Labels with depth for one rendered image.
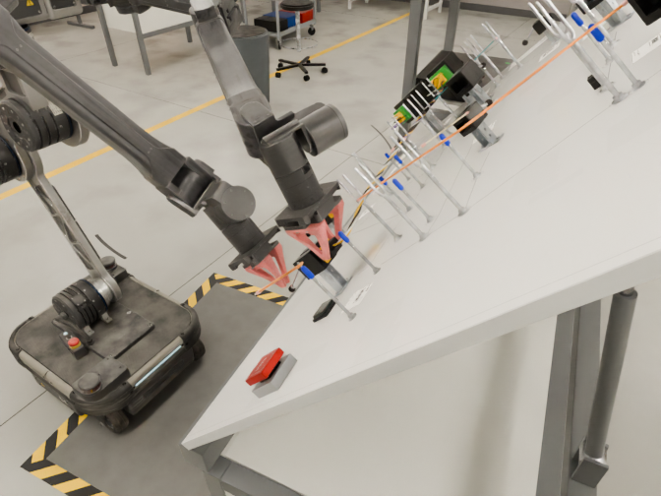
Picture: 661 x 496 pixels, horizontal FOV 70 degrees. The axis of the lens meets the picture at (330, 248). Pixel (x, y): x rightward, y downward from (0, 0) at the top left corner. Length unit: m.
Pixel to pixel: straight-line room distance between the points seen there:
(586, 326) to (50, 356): 1.79
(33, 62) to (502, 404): 1.01
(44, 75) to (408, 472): 0.87
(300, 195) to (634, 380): 1.95
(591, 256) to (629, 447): 1.83
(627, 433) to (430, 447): 1.32
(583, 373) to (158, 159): 0.79
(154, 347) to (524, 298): 1.70
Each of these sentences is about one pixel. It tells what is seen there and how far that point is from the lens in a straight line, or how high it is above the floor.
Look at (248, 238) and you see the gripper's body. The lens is 0.84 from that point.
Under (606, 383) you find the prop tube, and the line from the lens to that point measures 0.65.
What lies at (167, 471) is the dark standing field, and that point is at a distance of 1.93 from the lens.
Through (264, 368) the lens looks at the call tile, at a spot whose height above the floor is 1.12.
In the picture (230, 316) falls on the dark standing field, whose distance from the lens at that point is 2.33.
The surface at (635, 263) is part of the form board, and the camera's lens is 0.35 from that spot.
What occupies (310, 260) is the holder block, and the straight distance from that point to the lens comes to 0.78.
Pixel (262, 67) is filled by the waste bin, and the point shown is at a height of 0.36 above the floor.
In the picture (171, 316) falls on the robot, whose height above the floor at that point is 0.24.
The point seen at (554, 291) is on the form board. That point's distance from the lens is 0.37.
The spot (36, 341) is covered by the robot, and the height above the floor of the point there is 0.24.
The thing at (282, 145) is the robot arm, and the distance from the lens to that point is 0.67.
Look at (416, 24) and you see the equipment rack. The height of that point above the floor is 1.30.
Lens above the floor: 1.66
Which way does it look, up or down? 38 degrees down
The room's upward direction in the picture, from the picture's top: straight up
